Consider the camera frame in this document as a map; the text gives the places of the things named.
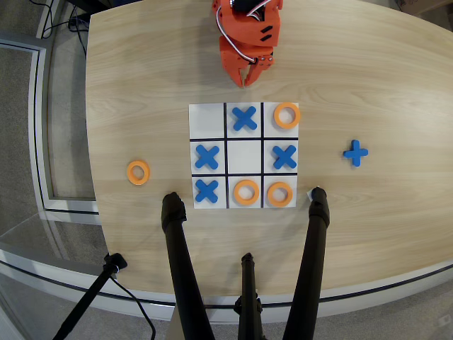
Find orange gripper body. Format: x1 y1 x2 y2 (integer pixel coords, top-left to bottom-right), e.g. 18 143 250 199
218 35 275 74

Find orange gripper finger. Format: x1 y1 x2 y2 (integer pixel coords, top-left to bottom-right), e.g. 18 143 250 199
223 63 249 89
245 55 275 88

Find orange foam ring piece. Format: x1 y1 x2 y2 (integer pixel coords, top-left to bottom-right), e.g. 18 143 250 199
126 159 151 186
266 181 294 208
273 101 302 130
233 179 260 206

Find blue foam X piece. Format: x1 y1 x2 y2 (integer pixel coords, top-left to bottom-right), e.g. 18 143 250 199
194 144 221 169
195 178 221 204
231 106 258 132
342 139 369 168
272 144 298 170

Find white tic-tac-toe board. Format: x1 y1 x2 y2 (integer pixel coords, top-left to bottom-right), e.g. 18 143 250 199
188 102 300 210

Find thin black tripod leg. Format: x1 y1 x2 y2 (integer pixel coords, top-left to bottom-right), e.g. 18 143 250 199
232 252 265 340

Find black monopod stand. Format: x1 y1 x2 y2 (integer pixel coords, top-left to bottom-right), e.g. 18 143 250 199
51 252 129 340

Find black floor cables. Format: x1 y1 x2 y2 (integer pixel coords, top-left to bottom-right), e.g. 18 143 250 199
38 0 88 57

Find grey metal partition frame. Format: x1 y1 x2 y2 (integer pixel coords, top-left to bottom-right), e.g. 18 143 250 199
0 38 101 216

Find black stand cable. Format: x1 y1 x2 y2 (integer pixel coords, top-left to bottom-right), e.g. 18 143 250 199
108 275 157 340

